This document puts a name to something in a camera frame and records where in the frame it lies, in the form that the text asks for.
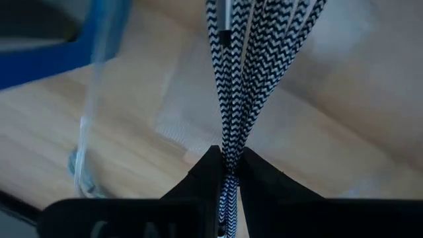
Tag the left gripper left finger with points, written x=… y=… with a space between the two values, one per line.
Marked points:
x=198 y=193

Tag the black aluminium table frame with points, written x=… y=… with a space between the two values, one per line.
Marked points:
x=16 y=206

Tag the clear plastic container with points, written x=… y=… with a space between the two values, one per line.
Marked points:
x=80 y=165

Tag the blue cardboard box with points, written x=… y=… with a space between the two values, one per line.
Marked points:
x=39 y=59

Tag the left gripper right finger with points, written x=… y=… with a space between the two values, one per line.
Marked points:
x=264 y=198

